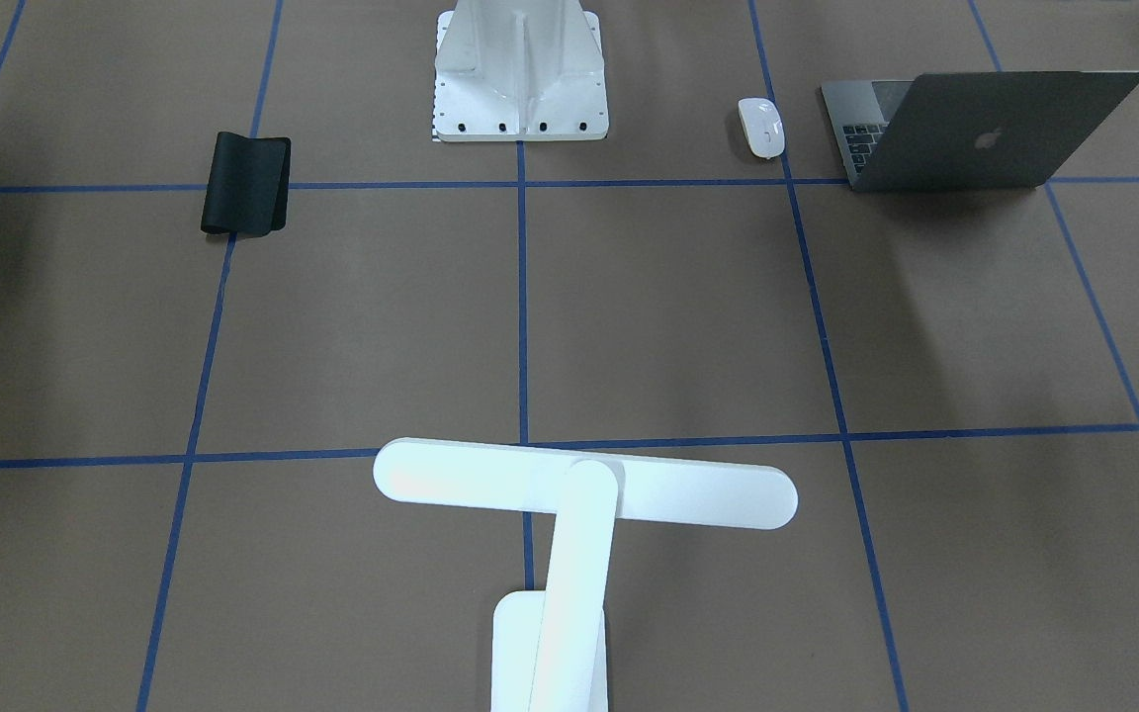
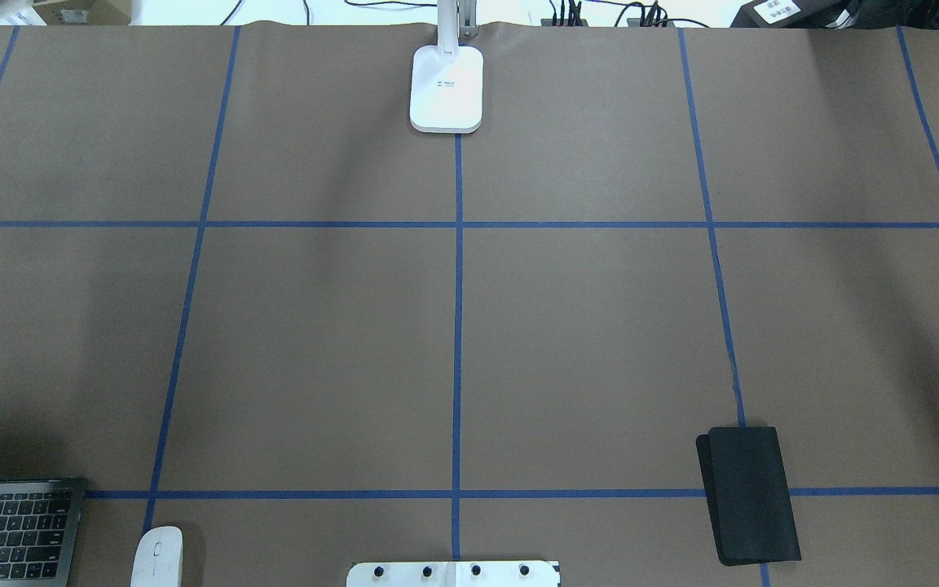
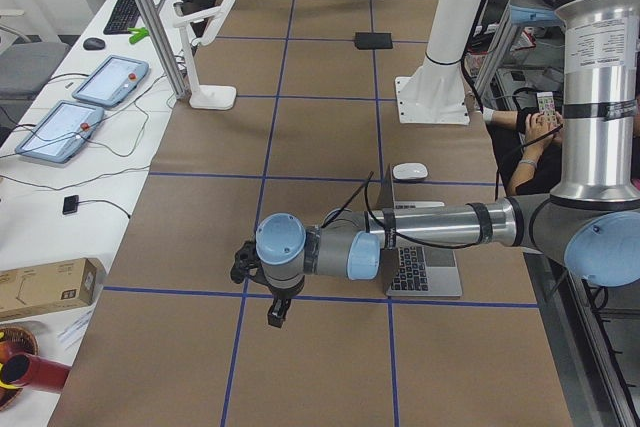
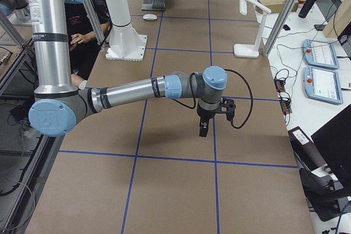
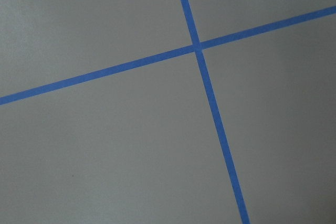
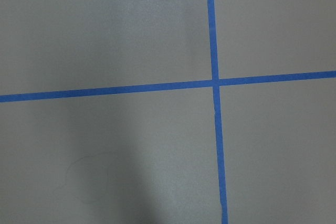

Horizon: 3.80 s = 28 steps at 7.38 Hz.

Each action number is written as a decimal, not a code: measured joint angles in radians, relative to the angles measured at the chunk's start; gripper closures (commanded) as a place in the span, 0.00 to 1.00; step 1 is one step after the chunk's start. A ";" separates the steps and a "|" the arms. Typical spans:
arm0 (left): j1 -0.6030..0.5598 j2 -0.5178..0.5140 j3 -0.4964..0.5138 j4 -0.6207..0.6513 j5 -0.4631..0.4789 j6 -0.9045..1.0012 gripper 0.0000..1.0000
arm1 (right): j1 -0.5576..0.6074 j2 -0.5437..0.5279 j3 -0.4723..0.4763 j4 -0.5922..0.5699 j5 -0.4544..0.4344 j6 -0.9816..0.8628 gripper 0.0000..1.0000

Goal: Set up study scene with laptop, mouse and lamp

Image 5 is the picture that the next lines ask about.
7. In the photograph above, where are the blue tape grid lines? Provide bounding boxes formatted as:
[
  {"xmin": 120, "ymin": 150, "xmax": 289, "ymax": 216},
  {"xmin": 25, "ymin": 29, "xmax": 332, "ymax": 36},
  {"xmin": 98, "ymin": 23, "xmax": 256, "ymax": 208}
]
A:
[{"xmin": 1, "ymin": 0, "xmax": 335, "ymax": 223}]

